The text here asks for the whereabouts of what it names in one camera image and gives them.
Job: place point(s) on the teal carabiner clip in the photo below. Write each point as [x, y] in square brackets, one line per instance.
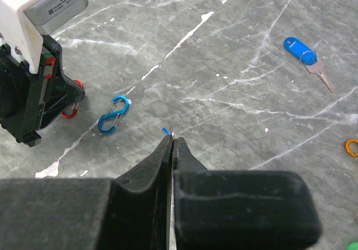
[111, 113]

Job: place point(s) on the green key tag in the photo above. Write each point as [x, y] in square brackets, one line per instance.
[352, 246]

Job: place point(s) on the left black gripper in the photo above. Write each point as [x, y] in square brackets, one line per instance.
[31, 102]

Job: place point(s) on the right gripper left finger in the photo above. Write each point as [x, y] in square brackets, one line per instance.
[128, 212]

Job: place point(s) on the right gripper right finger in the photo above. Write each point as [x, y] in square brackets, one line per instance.
[217, 209]

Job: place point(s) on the blue white key tag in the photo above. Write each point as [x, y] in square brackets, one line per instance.
[169, 131]

